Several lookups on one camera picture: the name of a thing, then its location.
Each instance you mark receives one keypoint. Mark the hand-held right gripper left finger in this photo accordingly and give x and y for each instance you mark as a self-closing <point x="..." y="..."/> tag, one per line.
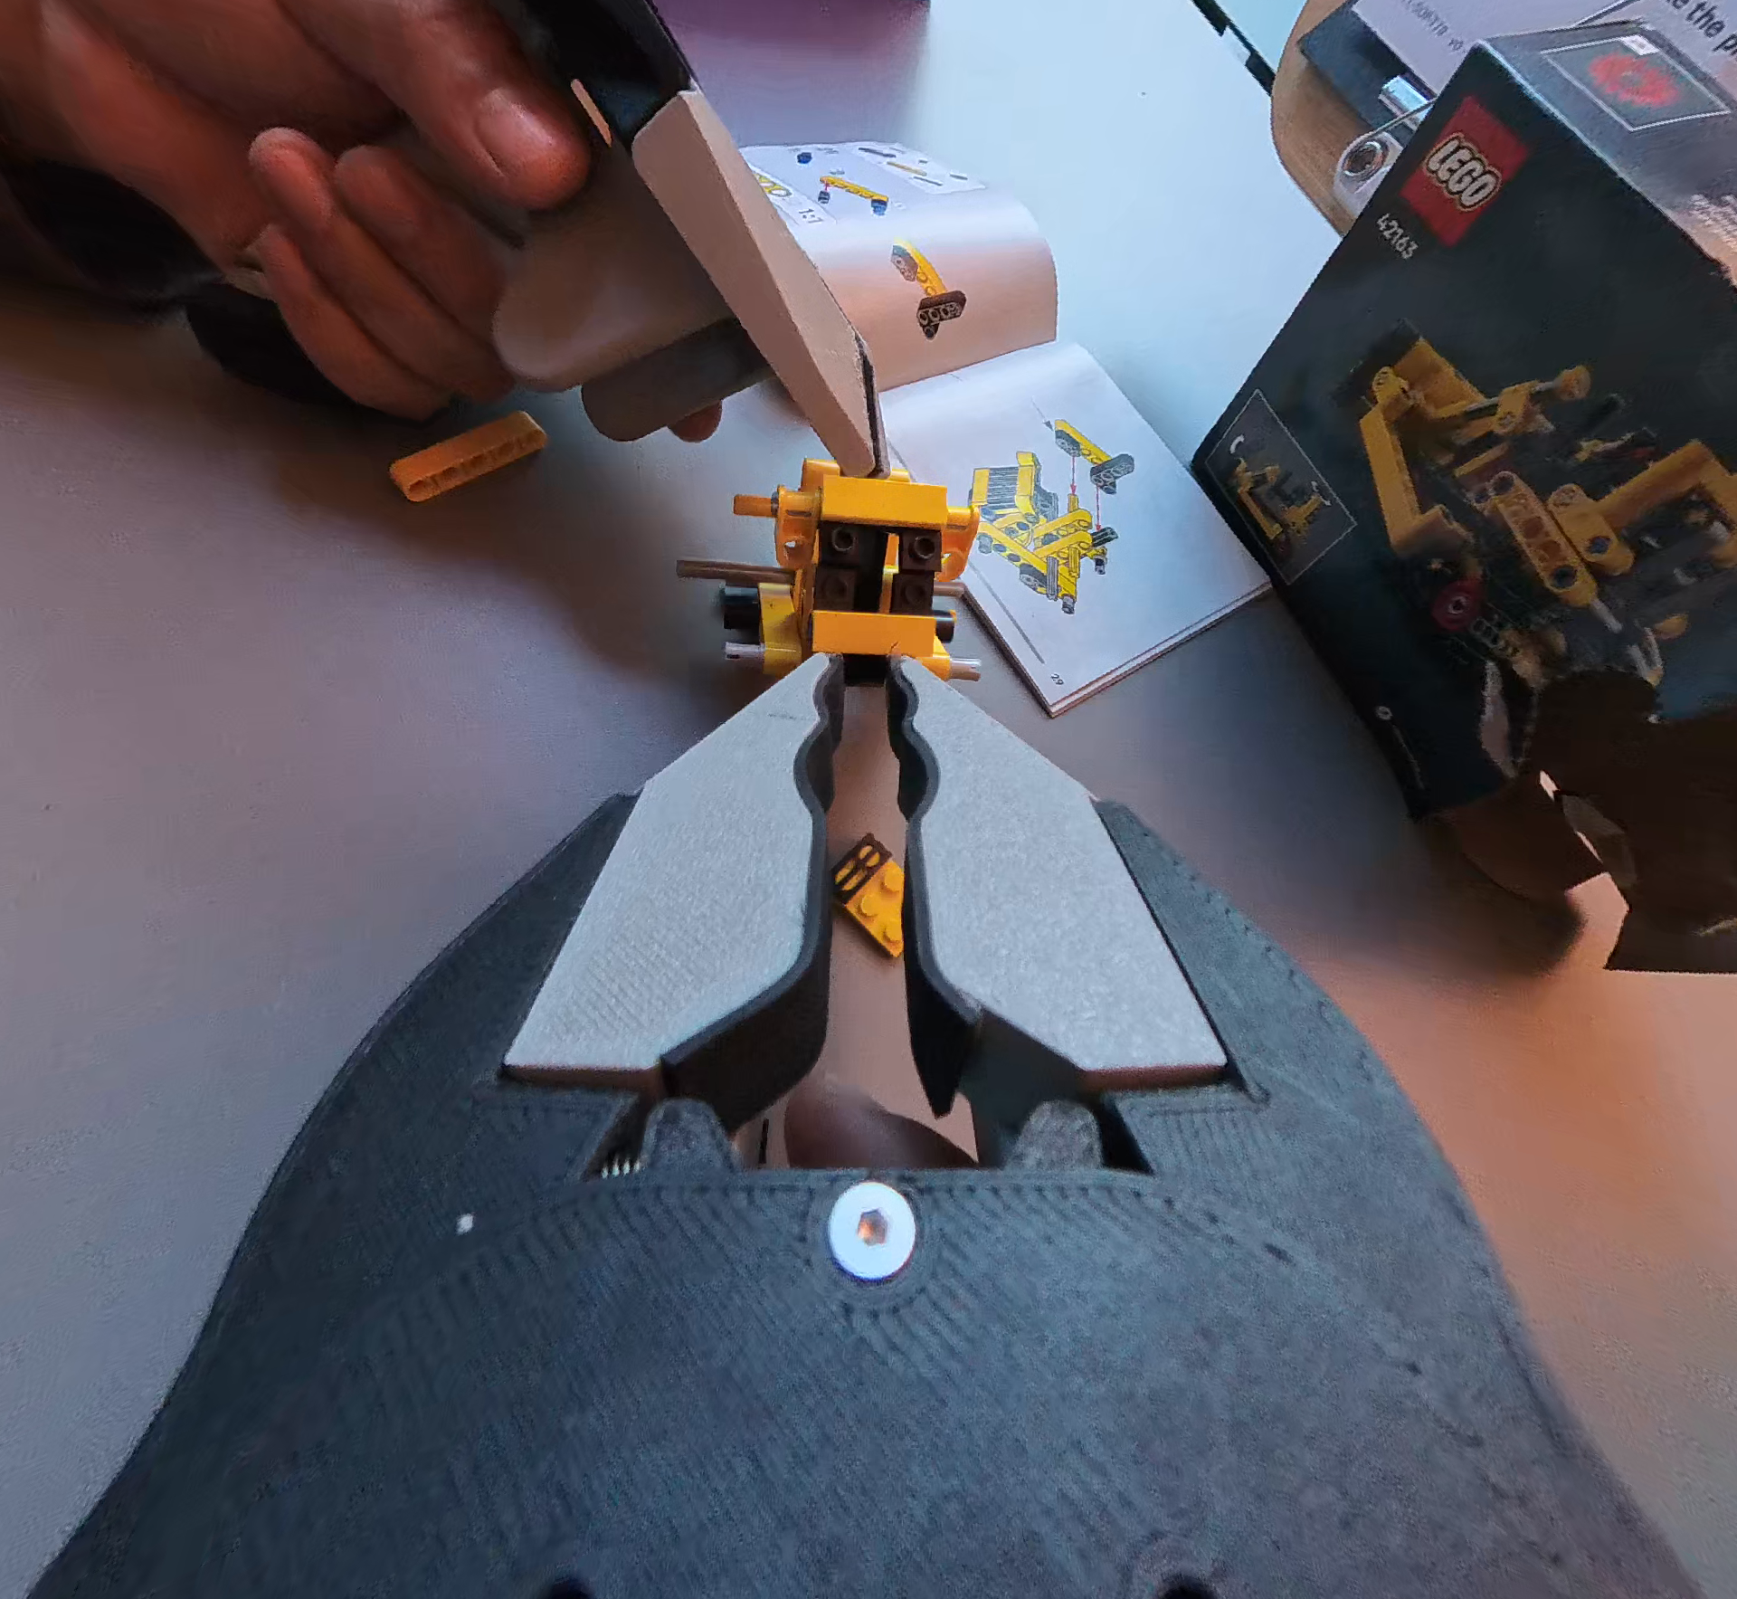
<point x="678" y="935"/>

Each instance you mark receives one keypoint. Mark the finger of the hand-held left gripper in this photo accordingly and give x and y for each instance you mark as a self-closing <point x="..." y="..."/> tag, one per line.
<point x="747" y="242"/>

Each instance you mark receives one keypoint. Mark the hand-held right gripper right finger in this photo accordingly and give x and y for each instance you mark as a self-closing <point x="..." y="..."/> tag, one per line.
<point x="1058" y="935"/>

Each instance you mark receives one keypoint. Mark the yellow black lego brick assembly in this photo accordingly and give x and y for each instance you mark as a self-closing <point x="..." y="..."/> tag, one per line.
<point x="875" y="907"/>

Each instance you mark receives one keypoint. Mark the yellow lego vehicle model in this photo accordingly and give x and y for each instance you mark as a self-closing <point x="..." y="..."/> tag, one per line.
<point x="868" y="500"/>

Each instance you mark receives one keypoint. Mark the yellow lego beam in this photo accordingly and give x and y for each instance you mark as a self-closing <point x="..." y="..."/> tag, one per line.
<point x="468" y="456"/>

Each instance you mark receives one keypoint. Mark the lego instruction booklet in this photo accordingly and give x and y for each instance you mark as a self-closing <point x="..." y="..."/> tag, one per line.
<point x="1154" y="568"/>

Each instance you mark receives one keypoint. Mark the dark lego set box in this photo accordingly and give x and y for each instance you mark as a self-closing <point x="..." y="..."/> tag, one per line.
<point x="1493" y="473"/>

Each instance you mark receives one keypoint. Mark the person's left hand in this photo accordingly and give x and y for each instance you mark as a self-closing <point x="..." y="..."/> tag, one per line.
<point x="203" y="25"/>

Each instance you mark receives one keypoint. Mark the round wooden display board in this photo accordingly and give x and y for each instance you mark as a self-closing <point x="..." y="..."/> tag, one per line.
<point x="1310" y="134"/>

